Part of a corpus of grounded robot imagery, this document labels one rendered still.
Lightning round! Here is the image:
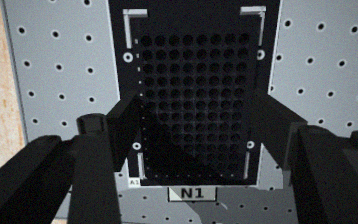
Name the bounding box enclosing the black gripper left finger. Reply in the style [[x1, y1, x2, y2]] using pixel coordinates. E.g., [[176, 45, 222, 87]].
[[0, 90, 140, 224]]

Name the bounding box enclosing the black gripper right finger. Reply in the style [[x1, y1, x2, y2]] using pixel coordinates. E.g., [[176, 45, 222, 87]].
[[249, 88, 358, 224]]

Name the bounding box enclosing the white label plate reading n1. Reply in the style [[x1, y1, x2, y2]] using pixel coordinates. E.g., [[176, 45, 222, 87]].
[[167, 187, 218, 202]]

